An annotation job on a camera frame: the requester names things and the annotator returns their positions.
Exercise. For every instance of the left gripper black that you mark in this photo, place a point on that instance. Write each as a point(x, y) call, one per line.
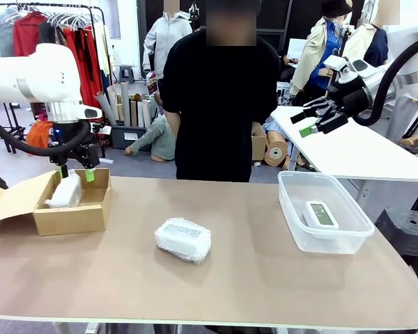
point(69, 134)

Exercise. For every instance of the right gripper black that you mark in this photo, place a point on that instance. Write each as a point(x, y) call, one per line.
point(353, 99)

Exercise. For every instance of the plain bubble-wrapped clock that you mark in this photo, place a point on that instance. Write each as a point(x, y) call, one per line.
point(68, 191)

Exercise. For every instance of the unwrapped white digital clock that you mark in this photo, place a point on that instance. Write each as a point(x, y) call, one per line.
point(320, 214)

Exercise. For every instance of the bubble-wrapped clock with label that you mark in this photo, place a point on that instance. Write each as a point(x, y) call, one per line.
point(181, 243)

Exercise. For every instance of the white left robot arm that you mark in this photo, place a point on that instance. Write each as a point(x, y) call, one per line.
point(48, 73)

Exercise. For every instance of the person's right forearm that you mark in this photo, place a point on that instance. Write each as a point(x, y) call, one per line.
point(173, 123)

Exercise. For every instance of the mannequin in light blue dress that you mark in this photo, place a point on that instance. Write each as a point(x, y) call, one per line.
point(273, 127)

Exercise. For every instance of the cardboard spool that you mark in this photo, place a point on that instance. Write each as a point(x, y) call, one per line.
point(276, 153)

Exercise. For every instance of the open brown cardboard box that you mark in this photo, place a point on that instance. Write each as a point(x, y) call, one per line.
point(69, 219)

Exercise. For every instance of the small cardboard box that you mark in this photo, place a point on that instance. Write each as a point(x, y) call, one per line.
point(259, 142)

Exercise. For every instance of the grey storage bin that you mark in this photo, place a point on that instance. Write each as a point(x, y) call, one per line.
point(116, 139)

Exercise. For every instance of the orange cloth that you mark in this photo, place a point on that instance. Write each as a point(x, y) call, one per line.
point(38, 134)

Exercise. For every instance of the white work table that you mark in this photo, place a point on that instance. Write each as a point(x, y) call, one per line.
point(352, 156)

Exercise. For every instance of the leaning grey paper roll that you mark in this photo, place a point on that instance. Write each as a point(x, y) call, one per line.
point(106, 109)

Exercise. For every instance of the mannequin in beige coat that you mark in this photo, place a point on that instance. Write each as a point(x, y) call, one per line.
point(313, 52)

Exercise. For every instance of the beige paper roll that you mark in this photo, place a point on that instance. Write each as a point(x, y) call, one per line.
point(113, 101)

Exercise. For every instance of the brown cardboard tube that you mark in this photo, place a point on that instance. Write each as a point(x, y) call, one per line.
point(133, 115)

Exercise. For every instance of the tall grey paper roll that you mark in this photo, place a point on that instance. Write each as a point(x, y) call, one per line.
point(125, 104)

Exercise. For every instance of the white paper roll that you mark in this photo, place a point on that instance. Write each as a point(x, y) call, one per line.
point(140, 115)
point(147, 113)

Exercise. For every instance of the lying mannequin in green clothes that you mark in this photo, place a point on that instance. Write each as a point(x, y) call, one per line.
point(156, 139)

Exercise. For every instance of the person in black shirt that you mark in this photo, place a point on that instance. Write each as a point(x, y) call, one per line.
point(216, 104)

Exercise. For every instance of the mannequin in cream vest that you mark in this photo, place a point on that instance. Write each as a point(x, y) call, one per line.
point(364, 38)

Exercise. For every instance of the long red dress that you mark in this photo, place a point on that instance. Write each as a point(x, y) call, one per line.
point(88, 69)

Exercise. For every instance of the seated bare mannequin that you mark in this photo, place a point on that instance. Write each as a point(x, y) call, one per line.
point(409, 141)

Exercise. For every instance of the small grey step stool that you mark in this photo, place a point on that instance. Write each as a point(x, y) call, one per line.
point(126, 73)

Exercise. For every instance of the clear plastic container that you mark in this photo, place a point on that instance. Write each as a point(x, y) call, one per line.
point(334, 243)

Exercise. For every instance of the cream hanging garment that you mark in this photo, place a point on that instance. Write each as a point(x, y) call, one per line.
point(104, 48)

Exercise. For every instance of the black hanging garment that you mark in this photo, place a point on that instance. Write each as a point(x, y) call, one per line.
point(50, 33)

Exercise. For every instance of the red shirt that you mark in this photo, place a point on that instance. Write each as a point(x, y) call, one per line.
point(26, 35)

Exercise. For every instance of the dark plastic stool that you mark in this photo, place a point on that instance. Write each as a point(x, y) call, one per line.
point(404, 236)

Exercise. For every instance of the light grey garment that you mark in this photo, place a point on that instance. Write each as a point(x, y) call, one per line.
point(0, 31)

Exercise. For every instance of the mannequin in grey hoodie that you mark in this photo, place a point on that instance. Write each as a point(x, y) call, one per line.
point(163, 35)

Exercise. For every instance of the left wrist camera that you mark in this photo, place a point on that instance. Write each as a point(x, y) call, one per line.
point(102, 129)

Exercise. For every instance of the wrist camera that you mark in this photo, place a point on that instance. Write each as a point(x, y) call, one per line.
point(334, 62)
point(102, 129)

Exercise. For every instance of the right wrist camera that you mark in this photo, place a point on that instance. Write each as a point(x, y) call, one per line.
point(334, 62)

